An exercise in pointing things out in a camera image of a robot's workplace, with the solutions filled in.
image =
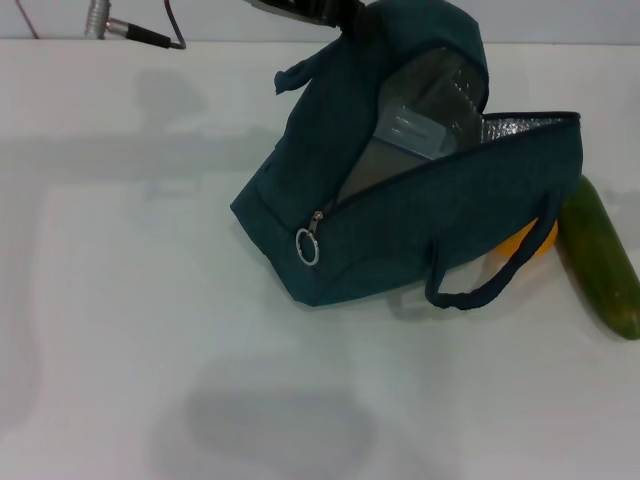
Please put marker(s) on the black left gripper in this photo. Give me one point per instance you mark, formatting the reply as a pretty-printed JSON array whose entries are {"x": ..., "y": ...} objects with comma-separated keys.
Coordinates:
[{"x": 295, "y": 7}]

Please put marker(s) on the clear plastic food container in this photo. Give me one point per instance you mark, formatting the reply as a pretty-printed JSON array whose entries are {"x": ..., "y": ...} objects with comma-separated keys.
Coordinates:
[{"x": 400, "y": 135}]

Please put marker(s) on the dark teal zipper bag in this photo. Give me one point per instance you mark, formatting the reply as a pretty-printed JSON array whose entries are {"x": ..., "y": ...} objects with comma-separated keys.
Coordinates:
[{"x": 425, "y": 210}]

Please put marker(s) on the green cucumber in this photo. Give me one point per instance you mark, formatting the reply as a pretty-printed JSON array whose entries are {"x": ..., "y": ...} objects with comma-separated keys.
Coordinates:
[{"x": 600, "y": 260}]

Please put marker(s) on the orange yellow pear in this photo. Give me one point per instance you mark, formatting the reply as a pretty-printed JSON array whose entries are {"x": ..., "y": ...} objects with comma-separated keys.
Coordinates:
[{"x": 545, "y": 242}]

